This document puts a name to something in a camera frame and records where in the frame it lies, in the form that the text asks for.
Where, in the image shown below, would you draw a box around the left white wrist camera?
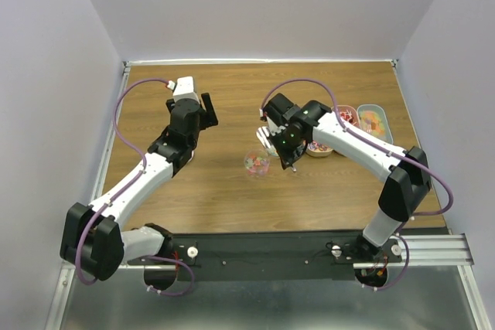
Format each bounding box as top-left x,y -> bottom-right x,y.
166,76 -> 200,103

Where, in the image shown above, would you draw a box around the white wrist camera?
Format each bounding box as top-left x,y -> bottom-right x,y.
266,117 -> 284,135
166,76 -> 200,103

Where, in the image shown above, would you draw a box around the beige tray swirl lollipops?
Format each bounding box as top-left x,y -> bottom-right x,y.
306,141 -> 333,158

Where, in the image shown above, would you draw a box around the blue tray popsicle candies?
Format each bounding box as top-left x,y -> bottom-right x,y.
357,104 -> 394,144

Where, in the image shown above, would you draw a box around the silver metal scoop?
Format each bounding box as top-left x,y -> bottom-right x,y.
256,126 -> 278,158

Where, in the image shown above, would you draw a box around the clear glass jar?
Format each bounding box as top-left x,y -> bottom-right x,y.
244,149 -> 270,176

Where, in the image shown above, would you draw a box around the aluminium frame rail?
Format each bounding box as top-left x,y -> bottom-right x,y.
61,233 -> 473,269

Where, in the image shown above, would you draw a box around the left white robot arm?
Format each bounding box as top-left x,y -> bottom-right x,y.
60,93 -> 218,285

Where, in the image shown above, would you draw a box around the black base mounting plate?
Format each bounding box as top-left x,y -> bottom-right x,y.
127,231 -> 411,283

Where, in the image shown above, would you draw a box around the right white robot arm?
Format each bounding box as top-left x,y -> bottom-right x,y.
260,94 -> 431,262

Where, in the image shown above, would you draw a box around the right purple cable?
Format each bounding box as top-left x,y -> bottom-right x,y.
258,77 -> 454,292

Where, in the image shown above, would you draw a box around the pink tray round lollipops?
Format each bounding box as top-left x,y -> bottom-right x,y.
333,105 -> 360,128

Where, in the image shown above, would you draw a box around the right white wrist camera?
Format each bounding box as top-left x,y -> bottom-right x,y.
266,117 -> 284,135

